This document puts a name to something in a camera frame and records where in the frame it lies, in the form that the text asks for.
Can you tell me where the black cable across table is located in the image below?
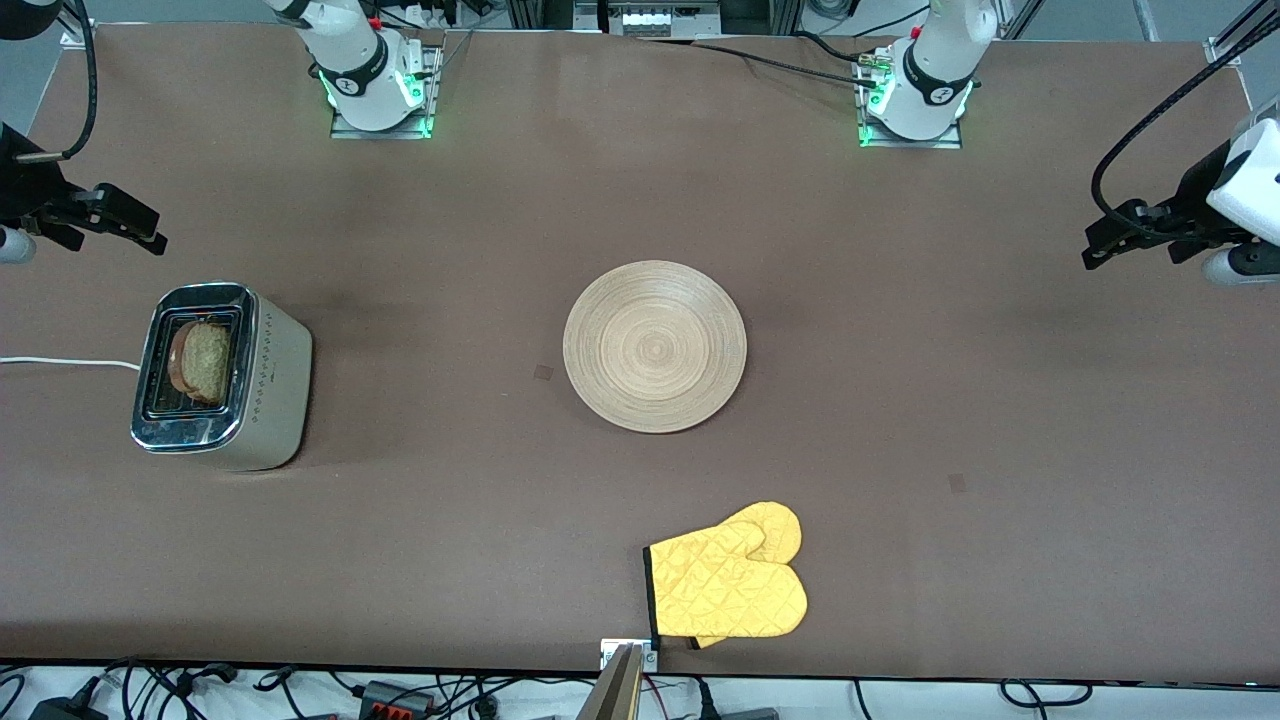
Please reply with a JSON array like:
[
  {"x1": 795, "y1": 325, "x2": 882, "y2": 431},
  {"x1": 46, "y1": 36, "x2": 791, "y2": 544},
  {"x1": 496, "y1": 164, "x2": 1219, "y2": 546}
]
[{"x1": 640, "y1": 36, "x2": 886, "y2": 89}]

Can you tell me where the aluminium frame corner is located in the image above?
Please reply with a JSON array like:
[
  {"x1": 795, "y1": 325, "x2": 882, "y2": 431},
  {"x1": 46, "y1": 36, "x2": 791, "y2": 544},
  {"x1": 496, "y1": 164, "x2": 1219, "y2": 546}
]
[
  {"x1": 1205, "y1": 0, "x2": 1280, "y2": 67},
  {"x1": 35, "y1": 0, "x2": 98, "y2": 49}
]

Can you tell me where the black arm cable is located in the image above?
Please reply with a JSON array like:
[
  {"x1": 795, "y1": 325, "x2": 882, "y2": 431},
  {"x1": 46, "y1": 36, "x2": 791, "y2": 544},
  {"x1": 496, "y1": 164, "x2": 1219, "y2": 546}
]
[
  {"x1": 1090, "y1": 40, "x2": 1280, "y2": 241},
  {"x1": 12, "y1": 0, "x2": 101, "y2": 163}
]

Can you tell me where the tan camera post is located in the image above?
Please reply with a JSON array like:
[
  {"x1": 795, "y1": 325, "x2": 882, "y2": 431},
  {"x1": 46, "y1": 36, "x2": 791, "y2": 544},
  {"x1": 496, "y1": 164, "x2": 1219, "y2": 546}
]
[{"x1": 575, "y1": 645, "x2": 644, "y2": 720}]

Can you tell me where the small metal clamp bracket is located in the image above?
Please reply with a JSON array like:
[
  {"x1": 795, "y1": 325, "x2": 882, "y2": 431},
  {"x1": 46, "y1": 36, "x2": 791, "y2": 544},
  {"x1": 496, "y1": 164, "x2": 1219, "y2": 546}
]
[{"x1": 600, "y1": 640, "x2": 659, "y2": 673}]

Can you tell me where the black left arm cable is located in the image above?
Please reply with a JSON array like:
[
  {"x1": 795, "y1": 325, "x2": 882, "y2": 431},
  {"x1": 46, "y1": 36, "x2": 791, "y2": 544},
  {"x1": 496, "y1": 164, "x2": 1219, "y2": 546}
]
[{"x1": 1090, "y1": 40, "x2": 1280, "y2": 241}]

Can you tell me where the white toaster power cord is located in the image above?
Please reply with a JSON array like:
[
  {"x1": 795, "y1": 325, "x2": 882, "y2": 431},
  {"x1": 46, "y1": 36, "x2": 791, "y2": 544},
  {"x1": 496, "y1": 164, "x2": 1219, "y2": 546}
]
[{"x1": 0, "y1": 356, "x2": 141, "y2": 371}]

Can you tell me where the brown bread slice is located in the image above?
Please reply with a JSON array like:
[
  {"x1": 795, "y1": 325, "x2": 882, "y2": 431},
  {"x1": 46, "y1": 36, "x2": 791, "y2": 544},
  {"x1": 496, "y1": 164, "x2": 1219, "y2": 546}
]
[{"x1": 167, "y1": 320, "x2": 234, "y2": 405}]

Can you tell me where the black adapter with orange clips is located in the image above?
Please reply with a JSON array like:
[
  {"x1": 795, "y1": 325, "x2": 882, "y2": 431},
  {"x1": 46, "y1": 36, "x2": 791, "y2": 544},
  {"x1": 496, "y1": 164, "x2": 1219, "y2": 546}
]
[{"x1": 358, "y1": 682, "x2": 438, "y2": 717}]

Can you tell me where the yellow quilted oven mitt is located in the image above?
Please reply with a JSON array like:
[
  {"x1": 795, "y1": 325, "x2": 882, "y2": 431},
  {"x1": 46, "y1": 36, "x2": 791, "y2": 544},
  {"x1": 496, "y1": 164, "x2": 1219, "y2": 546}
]
[{"x1": 643, "y1": 501, "x2": 809, "y2": 650}]

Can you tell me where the silver two-slot toaster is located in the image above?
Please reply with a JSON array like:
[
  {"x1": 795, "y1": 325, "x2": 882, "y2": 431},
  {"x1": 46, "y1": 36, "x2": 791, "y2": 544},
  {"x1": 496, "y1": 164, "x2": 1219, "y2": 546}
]
[{"x1": 130, "y1": 282, "x2": 314, "y2": 472}]

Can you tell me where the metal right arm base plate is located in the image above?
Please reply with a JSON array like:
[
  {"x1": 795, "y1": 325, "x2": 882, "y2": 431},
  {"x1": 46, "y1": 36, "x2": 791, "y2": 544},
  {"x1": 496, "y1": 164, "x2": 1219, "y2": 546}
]
[{"x1": 330, "y1": 45, "x2": 442, "y2": 141}]

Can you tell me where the round wooden plate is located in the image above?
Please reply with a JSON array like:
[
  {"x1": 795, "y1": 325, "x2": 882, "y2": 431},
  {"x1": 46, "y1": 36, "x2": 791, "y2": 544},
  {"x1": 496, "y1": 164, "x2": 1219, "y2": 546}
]
[{"x1": 563, "y1": 260, "x2": 748, "y2": 434}]

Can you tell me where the white power strip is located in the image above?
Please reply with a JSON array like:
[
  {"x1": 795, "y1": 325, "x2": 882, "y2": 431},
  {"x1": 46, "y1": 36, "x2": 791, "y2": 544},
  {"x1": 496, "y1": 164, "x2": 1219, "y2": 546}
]
[{"x1": 600, "y1": 0, "x2": 723, "y2": 39}]

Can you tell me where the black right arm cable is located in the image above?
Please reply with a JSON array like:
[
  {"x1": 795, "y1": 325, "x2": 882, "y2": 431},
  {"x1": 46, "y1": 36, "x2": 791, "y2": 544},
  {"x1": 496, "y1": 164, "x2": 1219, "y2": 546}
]
[{"x1": 12, "y1": 0, "x2": 101, "y2": 163}]

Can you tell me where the black power adapter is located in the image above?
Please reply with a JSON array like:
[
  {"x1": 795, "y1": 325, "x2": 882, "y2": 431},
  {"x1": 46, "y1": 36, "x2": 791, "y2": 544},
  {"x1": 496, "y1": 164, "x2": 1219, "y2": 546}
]
[{"x1": 28, "y1": 697, "x2": 109, "y2": 720}]

